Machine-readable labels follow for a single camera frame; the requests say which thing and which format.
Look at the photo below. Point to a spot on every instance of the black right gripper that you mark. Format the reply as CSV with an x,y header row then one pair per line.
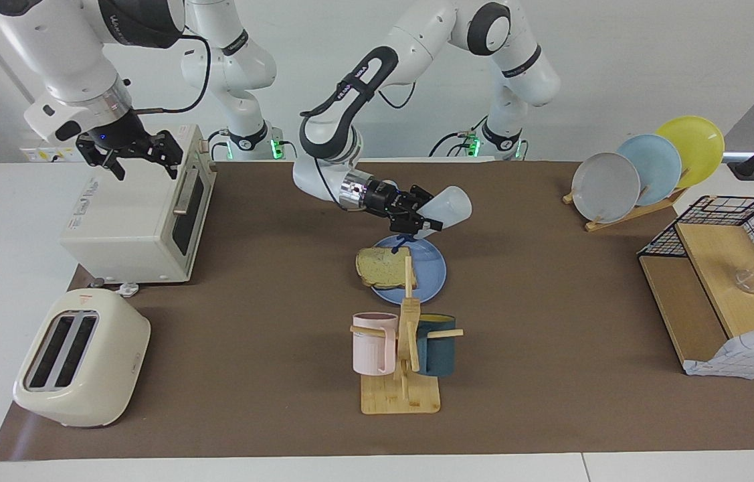
x,y
116,137

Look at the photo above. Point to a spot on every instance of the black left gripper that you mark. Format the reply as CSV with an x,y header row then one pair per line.
x,y
385,199

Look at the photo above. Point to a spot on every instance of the translucent squeeze bottle blue cap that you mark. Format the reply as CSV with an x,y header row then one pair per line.
x,y
450,207

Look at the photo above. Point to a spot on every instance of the toasted bread slice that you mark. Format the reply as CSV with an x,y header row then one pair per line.
x,y
383,268

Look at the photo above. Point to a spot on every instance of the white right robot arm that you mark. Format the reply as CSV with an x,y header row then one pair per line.
x,y
62,53

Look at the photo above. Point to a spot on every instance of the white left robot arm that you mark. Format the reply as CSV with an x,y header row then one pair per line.
x,y
417,33

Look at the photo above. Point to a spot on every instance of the blue round plate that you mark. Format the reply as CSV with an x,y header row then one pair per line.
x,y
430,271

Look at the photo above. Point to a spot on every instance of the pale grey plate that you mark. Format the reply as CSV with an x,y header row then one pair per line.
x,y
604,187

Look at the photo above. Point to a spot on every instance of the wooden plate rack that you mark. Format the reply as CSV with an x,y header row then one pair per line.
x,y
624,217

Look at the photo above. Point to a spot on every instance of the light blue plate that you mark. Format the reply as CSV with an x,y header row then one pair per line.
x,y
654,167

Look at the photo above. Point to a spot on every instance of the yellow plate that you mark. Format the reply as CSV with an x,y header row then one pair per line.
x,y
694,147

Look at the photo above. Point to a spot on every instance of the white toaster oven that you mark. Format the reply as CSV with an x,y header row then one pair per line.
x,y
129,221

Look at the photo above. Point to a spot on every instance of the dark teal mug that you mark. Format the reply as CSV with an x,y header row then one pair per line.
x,y
437,351

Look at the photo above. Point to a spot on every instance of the pink mug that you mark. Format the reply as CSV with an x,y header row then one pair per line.
x,y
370,348

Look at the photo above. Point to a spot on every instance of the wooden mug tree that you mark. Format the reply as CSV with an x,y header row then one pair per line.
x,y
400,398

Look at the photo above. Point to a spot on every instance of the cream two-slot toaster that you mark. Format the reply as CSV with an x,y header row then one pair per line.
x,y
102,361

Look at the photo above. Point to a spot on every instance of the brown table mat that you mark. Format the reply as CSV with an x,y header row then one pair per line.
x,y
249,335

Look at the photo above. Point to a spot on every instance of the clear glass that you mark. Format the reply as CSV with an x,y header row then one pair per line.
x,y
748,281

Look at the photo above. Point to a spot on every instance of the white checked cloth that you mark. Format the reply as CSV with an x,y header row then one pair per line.
x,y
744,355

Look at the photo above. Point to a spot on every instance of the white wall power strip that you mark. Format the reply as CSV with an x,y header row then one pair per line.
x,y
39,152

